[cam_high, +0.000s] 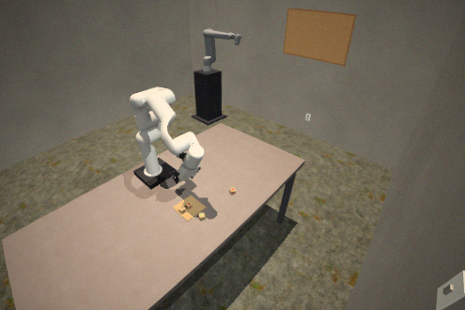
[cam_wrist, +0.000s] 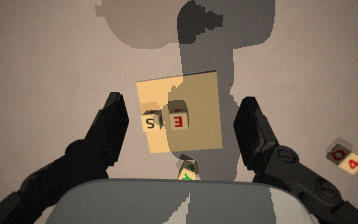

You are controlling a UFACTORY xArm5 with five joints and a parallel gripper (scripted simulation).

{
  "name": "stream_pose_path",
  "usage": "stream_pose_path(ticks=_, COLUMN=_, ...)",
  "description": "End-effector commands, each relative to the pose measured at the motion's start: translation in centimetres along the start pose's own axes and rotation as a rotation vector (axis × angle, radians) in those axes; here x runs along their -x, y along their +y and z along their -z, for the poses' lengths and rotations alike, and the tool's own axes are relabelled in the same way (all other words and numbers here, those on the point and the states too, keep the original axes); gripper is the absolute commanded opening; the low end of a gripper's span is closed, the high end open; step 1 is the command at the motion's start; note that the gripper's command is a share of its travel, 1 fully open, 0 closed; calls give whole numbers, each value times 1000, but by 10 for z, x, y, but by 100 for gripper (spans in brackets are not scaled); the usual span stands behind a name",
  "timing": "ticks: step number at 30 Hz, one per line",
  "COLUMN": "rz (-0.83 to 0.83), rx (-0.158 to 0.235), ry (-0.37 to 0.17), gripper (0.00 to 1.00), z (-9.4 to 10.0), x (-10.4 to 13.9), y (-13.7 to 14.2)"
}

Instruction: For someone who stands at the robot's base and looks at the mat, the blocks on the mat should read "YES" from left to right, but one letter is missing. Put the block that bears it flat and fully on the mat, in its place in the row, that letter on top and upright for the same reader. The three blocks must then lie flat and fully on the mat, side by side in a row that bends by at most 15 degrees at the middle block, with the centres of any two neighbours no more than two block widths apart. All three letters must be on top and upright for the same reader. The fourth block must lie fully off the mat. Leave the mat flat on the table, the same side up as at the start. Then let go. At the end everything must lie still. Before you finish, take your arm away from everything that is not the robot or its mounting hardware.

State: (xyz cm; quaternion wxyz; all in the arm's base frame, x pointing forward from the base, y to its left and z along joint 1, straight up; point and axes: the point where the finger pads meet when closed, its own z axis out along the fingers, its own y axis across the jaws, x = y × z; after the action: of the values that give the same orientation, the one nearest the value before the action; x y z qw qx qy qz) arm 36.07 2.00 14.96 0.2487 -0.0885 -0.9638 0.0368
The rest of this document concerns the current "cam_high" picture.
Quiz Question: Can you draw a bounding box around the tan flat mat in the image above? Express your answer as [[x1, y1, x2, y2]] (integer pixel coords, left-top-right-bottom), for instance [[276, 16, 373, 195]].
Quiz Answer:
[[173, 195, 206, 221]]

